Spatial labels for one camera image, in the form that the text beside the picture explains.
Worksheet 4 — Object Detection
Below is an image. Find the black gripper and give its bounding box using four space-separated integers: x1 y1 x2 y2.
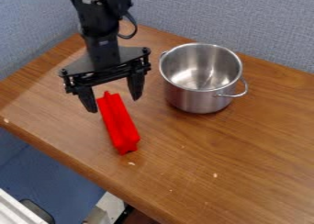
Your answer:
59 32 151 113

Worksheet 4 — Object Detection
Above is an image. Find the red plastic block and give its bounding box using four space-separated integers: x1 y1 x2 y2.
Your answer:
98 91 141 155

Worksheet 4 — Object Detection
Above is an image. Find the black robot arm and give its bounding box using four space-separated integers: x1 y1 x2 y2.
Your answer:
59 0 151 113

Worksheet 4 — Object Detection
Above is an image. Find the white ribbed box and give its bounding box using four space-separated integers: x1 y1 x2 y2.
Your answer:
0 189 48 224

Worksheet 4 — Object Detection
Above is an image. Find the metal pot with handles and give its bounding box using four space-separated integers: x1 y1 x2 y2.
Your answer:
158 43 249 114

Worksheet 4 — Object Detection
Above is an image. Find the black cable loop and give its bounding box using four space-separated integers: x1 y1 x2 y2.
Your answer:
117 11 139 40

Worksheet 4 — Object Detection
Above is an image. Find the white table leg bracket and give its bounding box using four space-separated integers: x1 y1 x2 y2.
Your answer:
83 192 126 224

